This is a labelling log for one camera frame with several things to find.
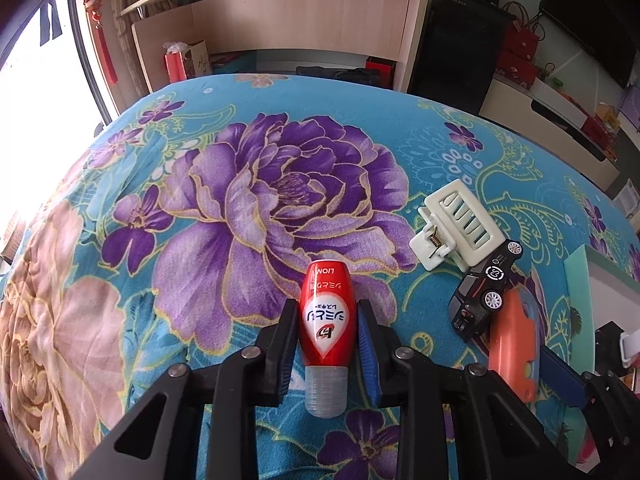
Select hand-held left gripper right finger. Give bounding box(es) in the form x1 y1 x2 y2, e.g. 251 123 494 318
356 299 567 480

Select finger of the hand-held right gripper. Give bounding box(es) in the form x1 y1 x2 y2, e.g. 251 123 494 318
541 346 640 480

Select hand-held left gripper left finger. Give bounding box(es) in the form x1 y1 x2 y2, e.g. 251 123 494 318
65 298 300 480

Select red bottle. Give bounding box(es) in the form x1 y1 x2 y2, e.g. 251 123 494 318
298 258 359 419

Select orange blue folding case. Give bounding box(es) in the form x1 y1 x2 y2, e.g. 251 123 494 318
487 287 545 404

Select white tray with green rim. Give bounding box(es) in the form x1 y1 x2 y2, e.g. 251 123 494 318
563 244 640 480

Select black toy car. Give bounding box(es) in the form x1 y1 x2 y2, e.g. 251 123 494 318
446 238 524 344

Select floral blanket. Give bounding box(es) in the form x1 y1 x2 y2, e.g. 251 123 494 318
0 72 640 480

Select white hair claw clip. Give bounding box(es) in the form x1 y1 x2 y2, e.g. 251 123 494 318
408 178 504 272

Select beige television cabinet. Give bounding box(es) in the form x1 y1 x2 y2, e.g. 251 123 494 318
479 76 627 197

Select small red box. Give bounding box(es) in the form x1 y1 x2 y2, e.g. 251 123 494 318
364 55 397 87

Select red box with white flower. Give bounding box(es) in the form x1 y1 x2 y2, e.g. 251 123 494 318
164 40 212 84

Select black speaker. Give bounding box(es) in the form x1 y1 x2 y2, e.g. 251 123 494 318
406 0 507 117

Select wooden shelf unit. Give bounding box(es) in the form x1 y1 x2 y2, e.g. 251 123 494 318
119 0 457 97

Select red gift bags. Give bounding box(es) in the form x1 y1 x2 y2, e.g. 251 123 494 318
494 1 544 84

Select black television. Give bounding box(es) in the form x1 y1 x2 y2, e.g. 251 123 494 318
539 0 640 90

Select red knot hanging ornament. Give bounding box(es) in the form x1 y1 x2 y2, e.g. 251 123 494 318
81 0 120 87

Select hanging dark clothes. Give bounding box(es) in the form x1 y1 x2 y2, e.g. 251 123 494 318
39 2 64 44

